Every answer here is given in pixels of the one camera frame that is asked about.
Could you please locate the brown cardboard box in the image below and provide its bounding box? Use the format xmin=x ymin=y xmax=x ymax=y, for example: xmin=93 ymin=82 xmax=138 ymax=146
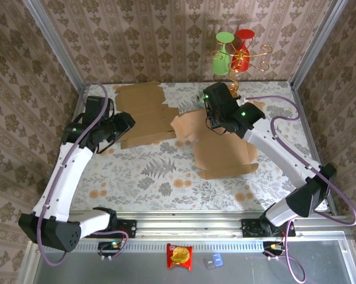
xmin=170 ymin=100 xmax=266 ymax=180
xmin=115 ymin=80 xmax=180 ymax=150

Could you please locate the leaf pattern bowl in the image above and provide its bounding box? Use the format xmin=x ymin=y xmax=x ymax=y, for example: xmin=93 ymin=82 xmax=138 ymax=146
xmin=196 ymin=91 xmax=208 ymax=109

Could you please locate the red plastic wine glass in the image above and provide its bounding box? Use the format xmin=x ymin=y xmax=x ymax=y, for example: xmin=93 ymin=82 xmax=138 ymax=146
xmin=230 ymin=28 xmax=255 ymax=73

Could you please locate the green plastic wine glass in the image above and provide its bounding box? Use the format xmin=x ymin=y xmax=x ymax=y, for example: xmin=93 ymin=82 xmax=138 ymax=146
xmin=210 ymin=31 xmax=236 ymax=76

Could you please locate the floral tablecloth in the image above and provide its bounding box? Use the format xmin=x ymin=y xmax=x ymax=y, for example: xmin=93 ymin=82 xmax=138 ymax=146
xmin=57 ymin=81 xmax=329 ymax=212

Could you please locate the small black circuit board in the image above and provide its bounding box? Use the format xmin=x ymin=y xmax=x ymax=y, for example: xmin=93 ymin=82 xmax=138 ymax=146
xmin=262 ymin=241 xmax=287 ymax=262
xmin=97 ymin=240 xmax=129 ymax=262

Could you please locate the red snack packet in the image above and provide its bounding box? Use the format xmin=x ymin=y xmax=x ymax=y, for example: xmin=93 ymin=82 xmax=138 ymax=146
xmin=166 ymin=243 xmax=193 ymax=270

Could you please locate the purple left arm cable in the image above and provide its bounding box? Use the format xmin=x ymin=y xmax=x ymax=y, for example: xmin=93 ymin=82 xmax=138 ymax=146
xmin=35 ymin=82 xmax=128 ymax=266

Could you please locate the gold wire glass rack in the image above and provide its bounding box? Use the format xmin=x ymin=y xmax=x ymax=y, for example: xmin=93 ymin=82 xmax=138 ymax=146
xmin=211 ymin=43 xmax=273 ymax=91

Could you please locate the aluminium frame post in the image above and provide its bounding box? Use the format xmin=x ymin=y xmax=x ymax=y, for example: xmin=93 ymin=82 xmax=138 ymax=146
xmin=21 ymin=0 xmax=87 ymax=93
xmin=289 ymin=0 xmax=349 ymax=88

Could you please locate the aluminium extrusion rail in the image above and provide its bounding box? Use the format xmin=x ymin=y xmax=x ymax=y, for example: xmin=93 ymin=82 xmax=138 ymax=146
xmin=30 ymin=210 xmax=356 ymax=241

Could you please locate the grey slotted cable duct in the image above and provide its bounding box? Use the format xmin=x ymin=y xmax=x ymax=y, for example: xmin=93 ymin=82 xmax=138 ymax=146
xmin=38 ymin=240 xmax=266 ymax=254

